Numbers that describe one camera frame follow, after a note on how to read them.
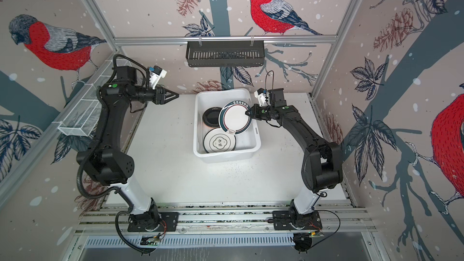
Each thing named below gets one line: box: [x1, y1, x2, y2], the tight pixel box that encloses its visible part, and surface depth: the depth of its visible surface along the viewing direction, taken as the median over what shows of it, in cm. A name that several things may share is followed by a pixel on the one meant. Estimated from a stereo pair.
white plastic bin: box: [192, 88, 262, 164], surface depth 94 cm
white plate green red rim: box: [218, 100, 253, 136], surface depth 89 cm
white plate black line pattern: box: [203, 128, 237, 154], surface depth 98 cm
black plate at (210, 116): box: [202, 106, 222, 128], surface depth 109 cm
